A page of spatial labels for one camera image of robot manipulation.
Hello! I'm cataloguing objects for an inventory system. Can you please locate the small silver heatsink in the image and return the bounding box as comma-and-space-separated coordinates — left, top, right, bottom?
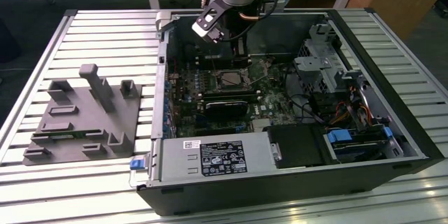
250, 119, 273, 132

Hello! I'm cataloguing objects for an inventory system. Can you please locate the brass cable fitting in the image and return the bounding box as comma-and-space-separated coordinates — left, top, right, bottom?
238, 11, 260, 22

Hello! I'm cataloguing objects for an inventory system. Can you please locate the black PC case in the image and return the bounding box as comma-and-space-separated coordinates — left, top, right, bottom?
134, 8, 445, 216

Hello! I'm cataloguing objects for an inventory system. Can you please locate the red wire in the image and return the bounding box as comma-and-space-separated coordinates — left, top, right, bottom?
333, 104, 352, 116

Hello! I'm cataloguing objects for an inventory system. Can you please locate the black RAM slot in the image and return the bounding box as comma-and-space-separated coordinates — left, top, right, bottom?
202, 93, 258, 102
202, 90, 256, 97

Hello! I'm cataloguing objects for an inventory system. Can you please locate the green RAM stick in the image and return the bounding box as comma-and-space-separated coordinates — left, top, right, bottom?
46, 131, 88, 138

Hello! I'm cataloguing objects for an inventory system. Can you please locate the grey power supply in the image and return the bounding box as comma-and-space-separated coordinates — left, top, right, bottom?
146, 132, 281, 183

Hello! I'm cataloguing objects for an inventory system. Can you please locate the blue case latch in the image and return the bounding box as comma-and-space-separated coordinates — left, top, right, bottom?
129, 157, 148, 170

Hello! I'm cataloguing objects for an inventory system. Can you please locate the black wire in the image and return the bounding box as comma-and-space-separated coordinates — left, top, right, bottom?
288, 93, 328, 125

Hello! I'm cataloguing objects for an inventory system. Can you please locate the orange wire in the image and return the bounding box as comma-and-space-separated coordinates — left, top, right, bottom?
353, 105, 372, 127

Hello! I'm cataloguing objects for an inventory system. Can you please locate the CPU socket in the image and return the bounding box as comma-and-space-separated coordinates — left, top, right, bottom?
212, 69, 253, 91

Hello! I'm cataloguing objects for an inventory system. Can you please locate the black graphics card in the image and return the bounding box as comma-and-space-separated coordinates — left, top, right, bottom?
204, 100, 249, 119

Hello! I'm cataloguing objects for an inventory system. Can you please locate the green motherboard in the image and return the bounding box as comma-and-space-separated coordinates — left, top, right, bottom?
166, 57, 305, 138

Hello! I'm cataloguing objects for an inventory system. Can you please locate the silver metal drive cage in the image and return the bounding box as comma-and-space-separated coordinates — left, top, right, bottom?
292, 23, 365, 94

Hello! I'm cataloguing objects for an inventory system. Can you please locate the hard disk in blue carrier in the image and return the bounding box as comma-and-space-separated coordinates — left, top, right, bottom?
324, 128, 396, 162

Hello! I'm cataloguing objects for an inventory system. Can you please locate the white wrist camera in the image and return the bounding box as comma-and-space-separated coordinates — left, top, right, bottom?
190, 0, 228, 44

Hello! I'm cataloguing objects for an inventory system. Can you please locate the wooden cabinet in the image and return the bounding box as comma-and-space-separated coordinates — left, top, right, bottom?
348, 0, 448, 41

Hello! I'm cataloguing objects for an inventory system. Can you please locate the black drive bay box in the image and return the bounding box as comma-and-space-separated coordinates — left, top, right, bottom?
268, 125, 338, 169

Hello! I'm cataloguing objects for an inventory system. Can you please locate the grey parts rack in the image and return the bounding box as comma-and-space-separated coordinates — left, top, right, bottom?
21, 63, 144, 166

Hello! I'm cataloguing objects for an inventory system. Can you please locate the silver CPU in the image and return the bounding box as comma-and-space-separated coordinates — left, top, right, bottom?
220, 72, 244, 86

